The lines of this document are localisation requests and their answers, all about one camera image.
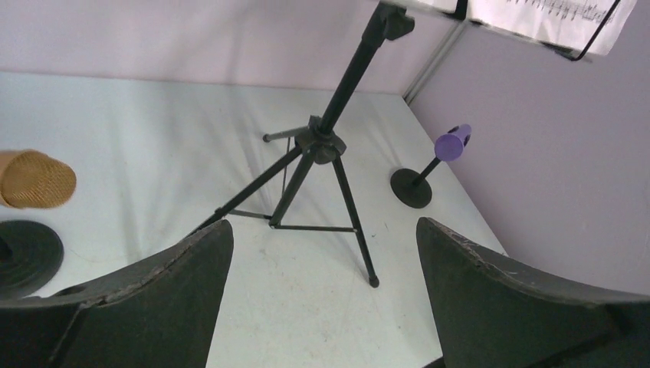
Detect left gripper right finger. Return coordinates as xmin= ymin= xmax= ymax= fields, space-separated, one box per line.
xmin=416 ymin=217 xmax=649 ymax=367

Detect gold microphone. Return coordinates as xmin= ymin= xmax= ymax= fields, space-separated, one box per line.
xmin=1 ymin=149 xmax=77 ymax=209

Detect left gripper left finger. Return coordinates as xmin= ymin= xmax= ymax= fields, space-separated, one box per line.
xmin=1 ymin=219 xmax=234 ymax=367

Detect purple microphone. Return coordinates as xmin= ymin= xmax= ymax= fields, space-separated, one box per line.
xmin=434 ymin=124 xmax=472 ymax=162

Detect black left microphone stand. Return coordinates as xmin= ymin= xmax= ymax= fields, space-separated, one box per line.
xmin=1 ymin=220 xmax=64 ymax=300

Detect black right microphone stand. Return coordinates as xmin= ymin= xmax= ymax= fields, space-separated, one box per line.
xmin=390 ymin=157 xmax=441 ymax=209

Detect black microphone stand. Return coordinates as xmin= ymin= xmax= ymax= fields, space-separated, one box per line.
xmin=390 ymin=157 xmax=441 ymax=209
xmin=1 ymin=220 xmax=64 ymax=300

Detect black music stand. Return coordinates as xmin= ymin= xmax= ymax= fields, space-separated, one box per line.
xmin=190 ymin=0 xmax=623 ymax=290

